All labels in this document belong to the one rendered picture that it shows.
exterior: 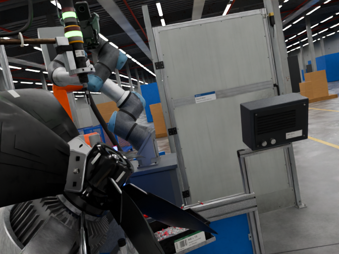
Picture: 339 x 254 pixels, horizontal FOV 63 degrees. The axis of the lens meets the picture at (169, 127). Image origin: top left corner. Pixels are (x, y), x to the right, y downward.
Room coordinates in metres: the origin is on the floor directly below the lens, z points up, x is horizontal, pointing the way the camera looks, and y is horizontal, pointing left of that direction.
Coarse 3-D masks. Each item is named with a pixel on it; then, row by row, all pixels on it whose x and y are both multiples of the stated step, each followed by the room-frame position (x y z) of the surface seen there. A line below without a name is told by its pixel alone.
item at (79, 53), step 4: (72, 44) 0.76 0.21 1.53; (76, 44) 0.76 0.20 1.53; (80, 44) 0.76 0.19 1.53; (76, 48) 0.76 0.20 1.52; (80, 48) 0.76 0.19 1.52; (76, 52) 0.76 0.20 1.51; (80, 52) 0.76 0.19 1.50; (76, 56) 0.76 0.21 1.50; (80, 56) 0.76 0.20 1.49; (84, 56) 0.77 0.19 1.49; (76, 60) 0.76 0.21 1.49; (80, 60) 0.76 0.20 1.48; (84, 60) 0.77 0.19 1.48; (76, 64) 0.76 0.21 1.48; (80, 64) 0.76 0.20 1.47; (84, 64) 0.77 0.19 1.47; (76, 68) 0.76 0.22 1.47; (80, 76) 0.76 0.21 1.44; (84, 76) 0.76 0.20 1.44; (80, 80) 0.76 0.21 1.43; (84, 80) 0.76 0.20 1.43
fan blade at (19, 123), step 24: (0, 96) 0.49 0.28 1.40; (0, 120) 0.46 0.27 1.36; (24, 120) 0.51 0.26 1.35; (0, 144) 0.44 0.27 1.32; (24, 144) 0.48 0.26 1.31; (48, 144) 0.54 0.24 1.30; (0, 168) 0.43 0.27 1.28; (24, 168) 0.47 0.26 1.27; (48, 168) 0.52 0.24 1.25; (0, 192) 0.41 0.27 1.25; (24, 192) 0.46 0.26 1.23; (48, 192) 0.51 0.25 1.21
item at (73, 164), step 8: (72, 152) 0.60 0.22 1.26; (80, 152) 0.62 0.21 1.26; (72, 160) 0.60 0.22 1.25; (80, 160) 0.62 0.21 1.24; (72, 168) 0.59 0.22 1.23; (80, 168) 0.61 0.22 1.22; (72, 176) 0.59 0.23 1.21; (80, 176) 0.61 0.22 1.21; (72, 184) 0.58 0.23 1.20; (80, 184) 0.61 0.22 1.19; (80, 192) 0.60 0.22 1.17
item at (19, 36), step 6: (30, 0) 0.71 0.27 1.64; (30, 6) 0.71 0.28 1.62; (30, 12) 0.71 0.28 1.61; (30, 18) 0.70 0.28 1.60; (30, 24) 0.70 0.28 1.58; (18, 30) 0.68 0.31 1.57; (24, 30) 0.69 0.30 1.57; (0, 36) 0.66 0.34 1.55; (6, 36) 0.67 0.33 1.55; (18, 36) 0.69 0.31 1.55
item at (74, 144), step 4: (72, 140) 0.72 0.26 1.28; (76, 140) 0.73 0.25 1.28; (80, 140) 0.73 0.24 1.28; (72, 144) 0.72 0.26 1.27; (76, 144) 0.72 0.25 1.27; (80, 144) 0.72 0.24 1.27; (84, 144) 0.73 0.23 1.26; (72, 148) 0.71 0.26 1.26; (76, 148) 0.71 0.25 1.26; (80, 148) 0.72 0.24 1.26; (84, 148) 0.72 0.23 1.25; (88, 148) 0.72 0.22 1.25; (84, 152) 0.71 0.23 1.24
